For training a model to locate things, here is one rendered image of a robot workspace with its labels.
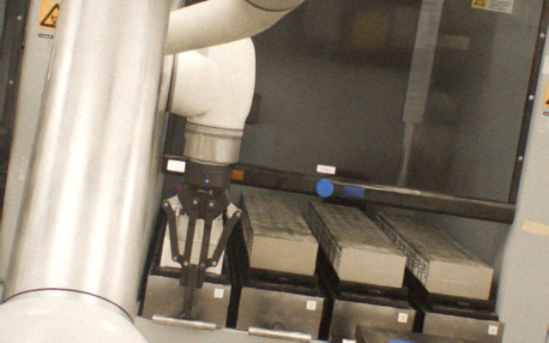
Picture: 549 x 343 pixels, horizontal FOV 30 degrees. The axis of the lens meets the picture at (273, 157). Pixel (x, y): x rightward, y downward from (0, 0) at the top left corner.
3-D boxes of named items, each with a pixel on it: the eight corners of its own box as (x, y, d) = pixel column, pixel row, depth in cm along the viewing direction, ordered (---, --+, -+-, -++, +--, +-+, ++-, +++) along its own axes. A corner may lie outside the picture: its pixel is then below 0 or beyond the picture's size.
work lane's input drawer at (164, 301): (159, 241, 235) (165, 201, 234) (220, 249, 236) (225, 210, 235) (139, 325, 162) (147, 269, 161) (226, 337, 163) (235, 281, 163)
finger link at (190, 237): (201, 199, 162) (192, 197, 162) (189, 268, 163) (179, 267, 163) (201, 195, 166) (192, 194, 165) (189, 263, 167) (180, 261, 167)
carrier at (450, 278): (485, 300, 181) (491, 267, 180) (488, 303, 179) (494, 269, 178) (420, 291, 180) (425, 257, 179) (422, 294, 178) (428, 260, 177)
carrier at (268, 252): (312, 276, 178) (318, 242, 178) (314, 279, 176) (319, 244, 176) (246, 267, 177) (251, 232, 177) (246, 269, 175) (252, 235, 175)
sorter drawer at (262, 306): (226, 249, 236) (232, 211, 235) (285, 258, 237) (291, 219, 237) (235, 337, 164) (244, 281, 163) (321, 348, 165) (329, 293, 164)
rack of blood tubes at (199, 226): (165, 241, 199) (170, 209, 199) (217, 248, 200) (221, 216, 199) (159, 273, 170) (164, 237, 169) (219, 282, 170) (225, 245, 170)
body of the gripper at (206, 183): (235, 162, 167) (226, 219, 168) (183, 155, 167) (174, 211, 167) (236, 168, 160) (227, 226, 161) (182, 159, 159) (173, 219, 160)
